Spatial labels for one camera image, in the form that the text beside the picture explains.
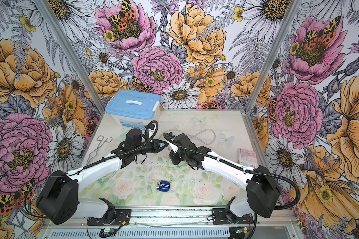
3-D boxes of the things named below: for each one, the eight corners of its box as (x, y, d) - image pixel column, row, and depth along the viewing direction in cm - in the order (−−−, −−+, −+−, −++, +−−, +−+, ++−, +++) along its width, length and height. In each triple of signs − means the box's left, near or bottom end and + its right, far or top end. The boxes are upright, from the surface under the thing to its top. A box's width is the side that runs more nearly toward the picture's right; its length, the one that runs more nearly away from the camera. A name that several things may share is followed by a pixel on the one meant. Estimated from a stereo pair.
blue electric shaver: (156, 190, 85) (155, 188, 82) (159, 181, 88) (158, 179, 85) (168, 192, 84) (167, 190, 81) (170, 184, 87) (170, 182, 84)
